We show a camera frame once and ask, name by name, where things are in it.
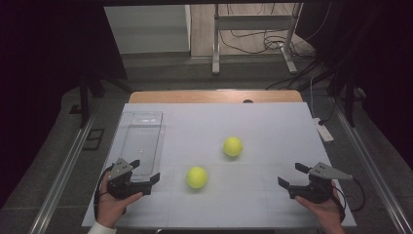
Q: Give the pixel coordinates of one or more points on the white cabinet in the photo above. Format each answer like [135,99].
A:
[146,29]

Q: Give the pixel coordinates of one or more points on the yellow tennis ball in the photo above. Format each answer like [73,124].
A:
[232,146]
[196,177]

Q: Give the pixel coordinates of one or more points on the aluminium rail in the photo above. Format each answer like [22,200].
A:
[373,175]
[61,182]

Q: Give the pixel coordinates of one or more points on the clear plastic container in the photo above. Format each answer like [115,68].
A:
[142,139]

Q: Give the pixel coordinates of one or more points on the person's left hand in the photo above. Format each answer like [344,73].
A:
[110,209]

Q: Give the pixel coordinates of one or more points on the black stand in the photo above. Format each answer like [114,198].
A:
[350,104]
[83,100]

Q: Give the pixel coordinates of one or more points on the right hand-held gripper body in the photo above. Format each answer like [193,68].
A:
[316,191]

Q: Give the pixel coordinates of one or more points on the grey metal desk frame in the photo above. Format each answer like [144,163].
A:
[216,42]

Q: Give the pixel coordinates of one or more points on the person's right hand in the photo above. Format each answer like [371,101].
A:
[326,214]

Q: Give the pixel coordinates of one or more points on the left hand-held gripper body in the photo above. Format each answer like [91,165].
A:
[120,170]

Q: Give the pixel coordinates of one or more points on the white board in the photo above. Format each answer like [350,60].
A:
[259,195]

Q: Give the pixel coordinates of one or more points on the white power strip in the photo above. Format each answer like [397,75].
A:
[323,130]

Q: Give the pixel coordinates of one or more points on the black floor plate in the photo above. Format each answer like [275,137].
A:
[94,139]

